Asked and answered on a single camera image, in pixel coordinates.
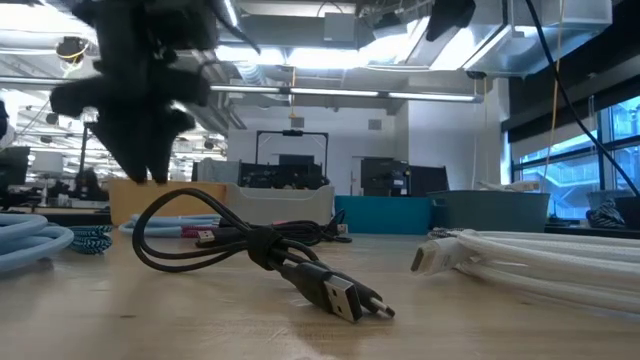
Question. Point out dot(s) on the black cabinet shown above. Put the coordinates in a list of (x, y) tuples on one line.
[(380, 175)]

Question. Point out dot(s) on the pale grey plastic bin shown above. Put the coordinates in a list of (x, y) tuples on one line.
[(280, 205)]

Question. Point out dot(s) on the long ceiling light strip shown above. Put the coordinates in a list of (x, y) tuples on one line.
[(330, 92)]

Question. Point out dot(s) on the black monitor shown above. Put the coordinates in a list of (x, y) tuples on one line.
[(12, 167)]

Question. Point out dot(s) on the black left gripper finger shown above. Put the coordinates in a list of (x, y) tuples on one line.
[(165, 135), (130, 150)]

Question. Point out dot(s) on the person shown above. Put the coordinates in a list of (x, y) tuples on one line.
[(90, 182)]

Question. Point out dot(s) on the yellow plastic bin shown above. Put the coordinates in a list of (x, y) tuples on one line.
[(125, 200)]

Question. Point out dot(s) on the teal plastic bin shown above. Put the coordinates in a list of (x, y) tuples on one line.
[(385, 215)]

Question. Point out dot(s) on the silver ventilation duct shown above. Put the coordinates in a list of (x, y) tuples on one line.
[(540, 35)]

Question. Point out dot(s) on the dark grey plastic bin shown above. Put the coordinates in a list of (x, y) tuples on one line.
[(495, 212)]

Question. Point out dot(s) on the striped fabric object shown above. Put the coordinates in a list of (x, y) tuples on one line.
[(605, 215)]

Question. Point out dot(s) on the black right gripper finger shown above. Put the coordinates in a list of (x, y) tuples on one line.
[(447, 17)]

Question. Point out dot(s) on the black rig frame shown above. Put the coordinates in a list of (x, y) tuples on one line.
[(83, 150), (292, 133)]

